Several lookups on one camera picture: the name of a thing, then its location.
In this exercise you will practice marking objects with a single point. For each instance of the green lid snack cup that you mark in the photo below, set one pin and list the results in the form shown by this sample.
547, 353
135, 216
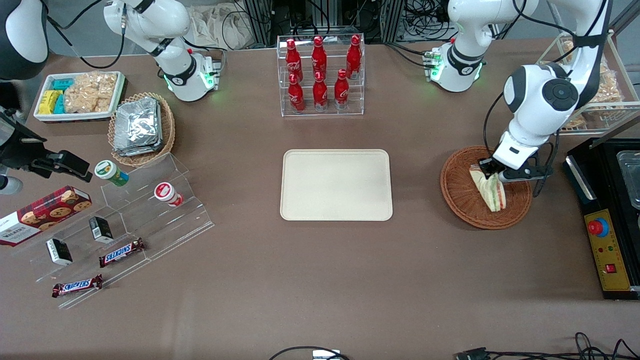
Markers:
109, 171

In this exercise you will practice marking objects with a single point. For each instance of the black yellow control box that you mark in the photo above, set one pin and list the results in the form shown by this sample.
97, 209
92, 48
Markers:
607, 250

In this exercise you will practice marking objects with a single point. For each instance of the small white device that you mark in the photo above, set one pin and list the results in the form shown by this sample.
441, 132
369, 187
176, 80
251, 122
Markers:
326, 355

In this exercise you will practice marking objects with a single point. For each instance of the aluminium frame column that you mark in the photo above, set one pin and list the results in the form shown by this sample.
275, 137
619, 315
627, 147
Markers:
392, 20
259, 20

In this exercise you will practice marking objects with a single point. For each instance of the triangle sandwich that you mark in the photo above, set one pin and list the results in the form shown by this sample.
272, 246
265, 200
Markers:
493, 196

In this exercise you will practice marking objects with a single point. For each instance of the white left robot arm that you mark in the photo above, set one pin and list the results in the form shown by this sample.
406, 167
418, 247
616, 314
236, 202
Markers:
530, 100

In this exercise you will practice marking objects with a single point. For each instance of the round brown wicker basket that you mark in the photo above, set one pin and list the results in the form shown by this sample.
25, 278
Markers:
460, 195

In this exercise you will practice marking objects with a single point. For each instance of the red tartan cookie box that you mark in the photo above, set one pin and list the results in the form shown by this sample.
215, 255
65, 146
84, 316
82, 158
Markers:
42, 215

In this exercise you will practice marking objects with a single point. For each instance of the beige cloth bag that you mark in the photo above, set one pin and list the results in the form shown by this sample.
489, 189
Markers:
220, 27

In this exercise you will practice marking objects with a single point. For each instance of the teal snack packet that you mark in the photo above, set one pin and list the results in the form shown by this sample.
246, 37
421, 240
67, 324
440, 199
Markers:
60, 105
62, 84

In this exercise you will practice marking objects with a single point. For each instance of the red rocker switch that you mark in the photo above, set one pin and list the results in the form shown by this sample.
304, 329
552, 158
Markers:
610, 268

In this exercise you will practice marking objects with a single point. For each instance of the clear bag of snacks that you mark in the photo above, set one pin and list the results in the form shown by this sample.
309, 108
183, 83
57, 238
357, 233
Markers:
568, 48
609, 90
575, 121

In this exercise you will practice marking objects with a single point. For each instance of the red lid snack cup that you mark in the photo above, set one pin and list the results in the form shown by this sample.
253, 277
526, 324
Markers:
166, 192

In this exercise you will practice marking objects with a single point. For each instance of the oval brown wicker basket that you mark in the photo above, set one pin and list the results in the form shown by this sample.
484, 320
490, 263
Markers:
167, 130

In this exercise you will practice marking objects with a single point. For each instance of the beige plastic tray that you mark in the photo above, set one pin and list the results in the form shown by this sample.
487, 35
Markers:
335, 185

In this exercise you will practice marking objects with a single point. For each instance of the red cola bottle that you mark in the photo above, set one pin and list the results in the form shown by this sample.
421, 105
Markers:
319, 59
354, 57
292, 62
341, 91
320, 93
296, 95

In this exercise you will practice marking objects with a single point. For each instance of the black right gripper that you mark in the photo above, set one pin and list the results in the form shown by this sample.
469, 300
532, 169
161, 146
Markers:
20, 152

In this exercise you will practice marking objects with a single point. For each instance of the silver metal pan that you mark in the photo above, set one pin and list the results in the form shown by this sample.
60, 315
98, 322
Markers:
630, 180

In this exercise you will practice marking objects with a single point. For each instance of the small black box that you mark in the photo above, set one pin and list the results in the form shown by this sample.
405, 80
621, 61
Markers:
59, 251
101, 229

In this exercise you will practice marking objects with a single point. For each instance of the clear acrylic bottle rack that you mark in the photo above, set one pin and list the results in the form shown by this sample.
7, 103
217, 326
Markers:
330, 112

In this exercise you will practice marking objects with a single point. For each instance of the thin grey metal pole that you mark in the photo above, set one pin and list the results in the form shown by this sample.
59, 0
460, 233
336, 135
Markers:
554, 12

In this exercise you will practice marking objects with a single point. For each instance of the brown Snickers bar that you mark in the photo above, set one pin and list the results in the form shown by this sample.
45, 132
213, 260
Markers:
77, 286
121, 252

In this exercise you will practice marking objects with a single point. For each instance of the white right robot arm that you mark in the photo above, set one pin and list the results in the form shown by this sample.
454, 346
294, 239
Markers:
175, 65

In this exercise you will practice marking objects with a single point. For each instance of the yellow snack packet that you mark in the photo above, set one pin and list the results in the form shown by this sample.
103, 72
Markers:
48, 101

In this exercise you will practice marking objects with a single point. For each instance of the red emergency stop button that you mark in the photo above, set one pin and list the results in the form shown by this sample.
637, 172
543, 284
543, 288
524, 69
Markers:
597, 227

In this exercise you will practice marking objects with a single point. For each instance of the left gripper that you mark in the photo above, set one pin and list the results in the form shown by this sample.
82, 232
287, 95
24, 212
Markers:
486, 165

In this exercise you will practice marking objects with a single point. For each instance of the clear bag of crackers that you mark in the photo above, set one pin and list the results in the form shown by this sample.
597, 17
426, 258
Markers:
90, 92

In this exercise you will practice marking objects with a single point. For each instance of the white rectangular bin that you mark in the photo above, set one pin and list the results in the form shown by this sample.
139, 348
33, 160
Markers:
42, 117

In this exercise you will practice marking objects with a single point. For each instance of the silver foil pack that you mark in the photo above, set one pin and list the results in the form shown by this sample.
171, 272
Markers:
137, 151
137, 122

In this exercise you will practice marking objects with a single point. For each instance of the clear acrylic stepped display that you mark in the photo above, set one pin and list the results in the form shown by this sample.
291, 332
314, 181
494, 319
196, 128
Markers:
165, 225

